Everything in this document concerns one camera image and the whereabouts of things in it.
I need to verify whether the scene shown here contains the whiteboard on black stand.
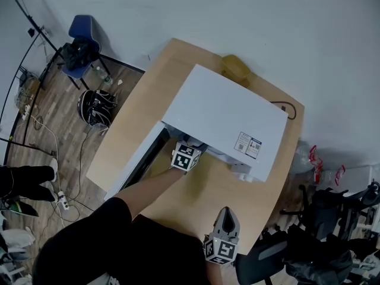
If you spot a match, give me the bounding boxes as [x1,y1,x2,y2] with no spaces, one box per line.
[0,0,65,166]

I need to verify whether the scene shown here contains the white floor cable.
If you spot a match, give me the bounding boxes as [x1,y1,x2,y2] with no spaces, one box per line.
[32,114,65,195]

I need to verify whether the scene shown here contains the person's left forearm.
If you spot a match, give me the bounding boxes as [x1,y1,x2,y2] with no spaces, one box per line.
[114,166,186,219]

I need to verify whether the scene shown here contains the blue chair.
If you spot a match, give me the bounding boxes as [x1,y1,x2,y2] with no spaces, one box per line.
[61,14,112,90]

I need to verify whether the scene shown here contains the white microwave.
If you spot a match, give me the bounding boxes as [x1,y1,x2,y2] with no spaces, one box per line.
[103,64,289,201]

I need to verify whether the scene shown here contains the person's right forearm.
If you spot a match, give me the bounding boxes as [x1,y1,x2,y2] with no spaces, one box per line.
[206,261,223,285]

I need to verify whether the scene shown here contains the black bag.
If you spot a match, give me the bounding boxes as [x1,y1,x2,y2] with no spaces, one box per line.
[61,37,100,71]

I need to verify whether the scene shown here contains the person's black clothing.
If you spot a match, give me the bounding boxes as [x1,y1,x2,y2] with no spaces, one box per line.
[32,197,213,285]

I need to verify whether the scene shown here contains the yellow plastic container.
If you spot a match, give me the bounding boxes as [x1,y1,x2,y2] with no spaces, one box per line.
[221,54,251,87]

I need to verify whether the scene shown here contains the black helmet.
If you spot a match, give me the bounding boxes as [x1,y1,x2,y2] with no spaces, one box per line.
[77,89,117,127]

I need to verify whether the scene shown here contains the black office chair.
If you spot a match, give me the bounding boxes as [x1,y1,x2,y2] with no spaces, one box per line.
[236,239,290,285]

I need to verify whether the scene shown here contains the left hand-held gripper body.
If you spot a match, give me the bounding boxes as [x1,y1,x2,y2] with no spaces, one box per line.
[170,140,205,172]

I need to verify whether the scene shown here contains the black jacket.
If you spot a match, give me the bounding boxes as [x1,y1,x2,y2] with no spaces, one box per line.
[283,230,354,284]

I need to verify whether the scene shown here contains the brown cardboard box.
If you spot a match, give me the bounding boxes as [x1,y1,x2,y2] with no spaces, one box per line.
[22,75,41,93]

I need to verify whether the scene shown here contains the black power cable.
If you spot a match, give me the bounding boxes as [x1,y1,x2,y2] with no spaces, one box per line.
[269,100,297,121]

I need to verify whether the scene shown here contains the clear plastic water bottle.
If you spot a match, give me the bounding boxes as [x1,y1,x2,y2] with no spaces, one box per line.
[94,66,113,86]

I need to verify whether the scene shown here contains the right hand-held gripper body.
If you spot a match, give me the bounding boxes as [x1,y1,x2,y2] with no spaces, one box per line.
[203,229,240,265]

